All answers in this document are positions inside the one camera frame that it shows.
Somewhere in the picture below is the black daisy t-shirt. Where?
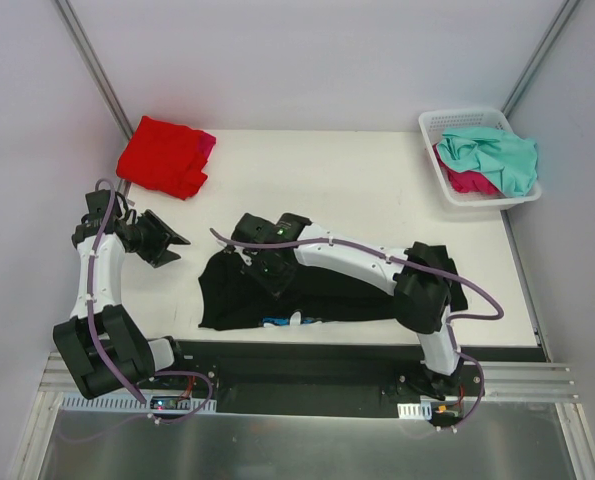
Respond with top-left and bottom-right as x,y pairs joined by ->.
199,249 -> 468,334

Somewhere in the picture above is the red t-shirt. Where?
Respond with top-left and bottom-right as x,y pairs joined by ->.
116,116 -> 209,200

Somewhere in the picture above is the pink t-shirt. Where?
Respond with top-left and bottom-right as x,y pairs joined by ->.
197,131 -> 216,160

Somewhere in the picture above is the white plastic basket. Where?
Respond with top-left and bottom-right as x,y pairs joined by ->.
418,107 -> 542,211

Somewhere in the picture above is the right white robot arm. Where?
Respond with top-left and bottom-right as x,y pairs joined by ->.
225,213 -> 468,400

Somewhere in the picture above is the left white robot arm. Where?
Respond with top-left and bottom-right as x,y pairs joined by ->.
53,184 -> 190,404

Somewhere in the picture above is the magenta t-shirt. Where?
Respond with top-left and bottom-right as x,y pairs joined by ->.
446,169 -> 498,195

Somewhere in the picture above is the teal t-shirt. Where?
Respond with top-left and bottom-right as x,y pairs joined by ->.
433,127 -> 538,198

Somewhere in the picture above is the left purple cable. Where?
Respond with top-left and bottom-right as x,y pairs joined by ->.
56,179 -> 214,441

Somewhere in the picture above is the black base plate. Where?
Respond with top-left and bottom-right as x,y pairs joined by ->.
173,340 -> 483,418

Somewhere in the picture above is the left white cable duct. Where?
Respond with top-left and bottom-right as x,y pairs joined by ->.
61,393 -> 217,416

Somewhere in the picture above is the white cable duct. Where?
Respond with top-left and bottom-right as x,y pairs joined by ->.
397,403 -> 432,421
61,393 -> 217,416

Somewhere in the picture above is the right white cable duct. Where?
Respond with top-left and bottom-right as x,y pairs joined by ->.
397,403 -> 432,421

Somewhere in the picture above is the left aluminium frame post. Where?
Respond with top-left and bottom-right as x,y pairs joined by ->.
52,0 -> 138,146

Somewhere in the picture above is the aluminium frame post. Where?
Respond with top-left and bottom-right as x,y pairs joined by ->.
501,0 -> 583,118
52,0 -> 138,146

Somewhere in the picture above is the right aluminium frame post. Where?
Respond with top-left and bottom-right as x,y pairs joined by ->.
501,0 -> 583,118

